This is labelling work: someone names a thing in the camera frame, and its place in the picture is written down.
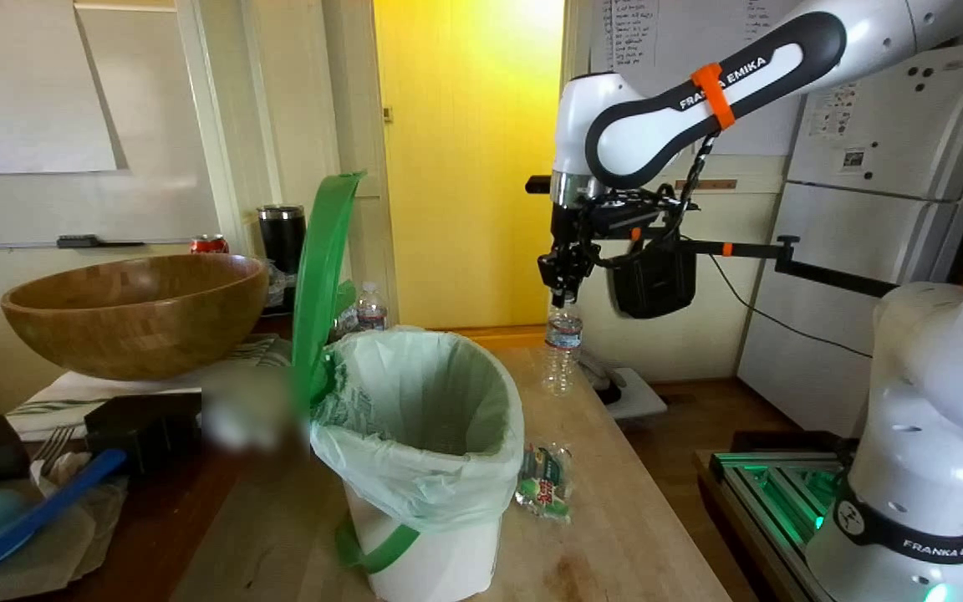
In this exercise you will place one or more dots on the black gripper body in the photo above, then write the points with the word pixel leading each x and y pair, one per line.
pixel 575 232

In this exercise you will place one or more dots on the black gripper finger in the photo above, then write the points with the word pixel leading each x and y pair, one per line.
pixel 572 283
pixel 559 294

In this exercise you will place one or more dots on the small clear water bottle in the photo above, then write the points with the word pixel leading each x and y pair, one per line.
pixel 564 339

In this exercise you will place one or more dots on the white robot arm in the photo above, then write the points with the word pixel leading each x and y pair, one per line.
pixel 895 528

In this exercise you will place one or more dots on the green bin liner bag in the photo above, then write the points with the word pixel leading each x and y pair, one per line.
pixel 422 427

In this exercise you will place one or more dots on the green bin lid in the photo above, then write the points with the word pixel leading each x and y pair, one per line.
pixel 323 293

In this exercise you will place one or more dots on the white compost bin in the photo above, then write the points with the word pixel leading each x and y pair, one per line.
pixel 416 565

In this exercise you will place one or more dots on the crumpled green plastic wrapper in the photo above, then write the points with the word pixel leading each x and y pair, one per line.
pixel 547 483

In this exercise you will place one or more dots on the black travel mug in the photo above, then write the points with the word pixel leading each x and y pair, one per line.
pixel 283 232

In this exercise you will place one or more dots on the green lit control box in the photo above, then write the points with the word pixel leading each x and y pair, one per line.
pixel 772 505

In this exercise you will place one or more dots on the red soda can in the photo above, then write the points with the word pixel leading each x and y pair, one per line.
pixel 207 244

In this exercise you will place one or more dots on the large wooden bowl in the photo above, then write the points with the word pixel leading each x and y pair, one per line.
pixel 143 317

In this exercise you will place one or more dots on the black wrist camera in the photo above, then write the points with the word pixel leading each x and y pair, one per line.
pixel 654 278

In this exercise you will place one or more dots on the blue handled brush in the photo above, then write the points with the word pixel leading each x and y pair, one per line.
pixel 123 436

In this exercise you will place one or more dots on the wall whiteboard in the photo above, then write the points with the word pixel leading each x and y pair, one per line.
pixel 52 116

